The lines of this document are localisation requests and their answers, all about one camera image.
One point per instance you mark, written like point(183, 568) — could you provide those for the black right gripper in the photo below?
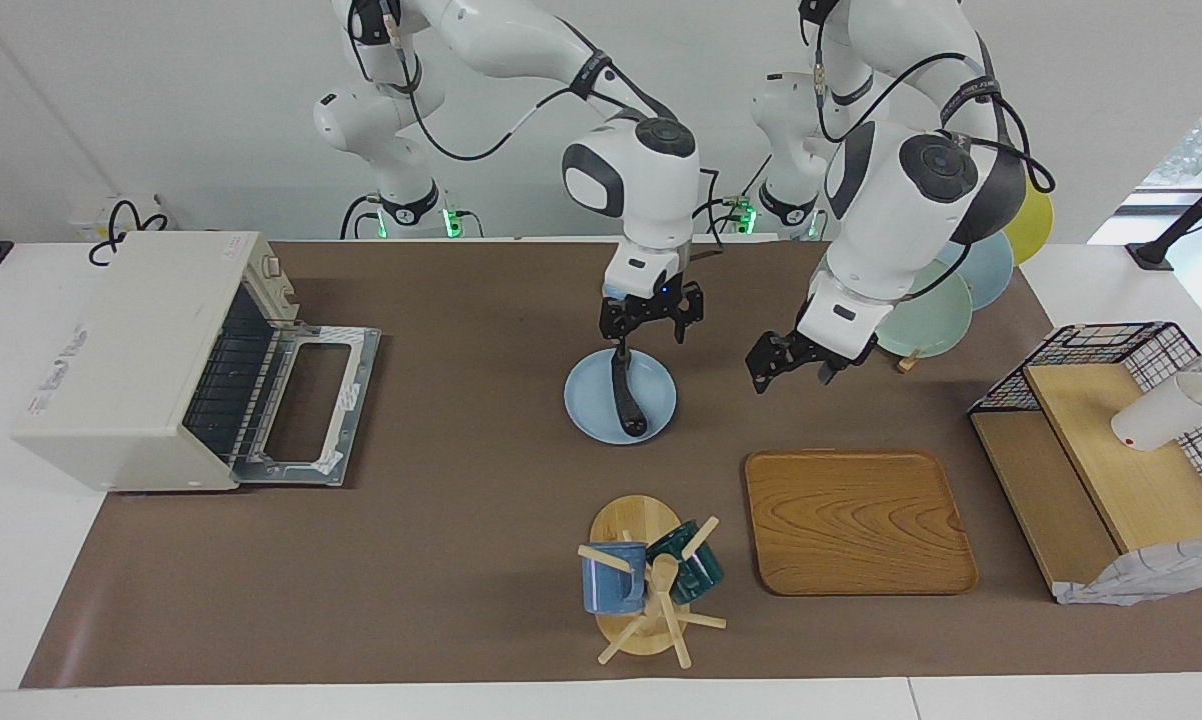
point(651, 305)

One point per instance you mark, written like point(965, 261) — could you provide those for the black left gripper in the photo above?
point(811, 348)

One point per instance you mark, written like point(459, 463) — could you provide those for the beige toaster oven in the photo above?
point(131, 350)

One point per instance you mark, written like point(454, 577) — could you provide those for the wooden plate rack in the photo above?
point(908, 362)

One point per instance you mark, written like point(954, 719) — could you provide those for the pale green racked plate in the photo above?
point(926, 320)

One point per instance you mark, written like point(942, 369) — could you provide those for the wooden serving tray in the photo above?
point(861, 520)

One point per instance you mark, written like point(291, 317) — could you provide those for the wooden mug tree stand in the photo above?
point(631, 520)

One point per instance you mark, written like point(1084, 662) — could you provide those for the dark green mug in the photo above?
point(696, 570)

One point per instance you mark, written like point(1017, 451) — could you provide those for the light blue racked plate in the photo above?
point(991, 275)

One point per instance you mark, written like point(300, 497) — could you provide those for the blue mug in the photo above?
point(611, 585)

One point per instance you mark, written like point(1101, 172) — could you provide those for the yellow racked plate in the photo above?
point(1033, 225)

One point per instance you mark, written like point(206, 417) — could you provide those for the brown table mat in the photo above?
point(461, 550)

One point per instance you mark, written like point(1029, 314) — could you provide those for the wooden step shelf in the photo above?
point(1111, 500)

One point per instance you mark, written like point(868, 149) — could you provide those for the white plastic cup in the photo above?
point(1161, 415)

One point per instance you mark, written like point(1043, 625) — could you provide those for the white checkered cloth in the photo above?
point(1141, 580)

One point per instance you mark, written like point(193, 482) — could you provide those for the black angled stand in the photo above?
point(1186, 215)

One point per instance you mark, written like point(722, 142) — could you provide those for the window with greenery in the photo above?
point(1201, 140)

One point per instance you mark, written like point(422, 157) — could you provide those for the white power socket box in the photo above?
point(86, 215)

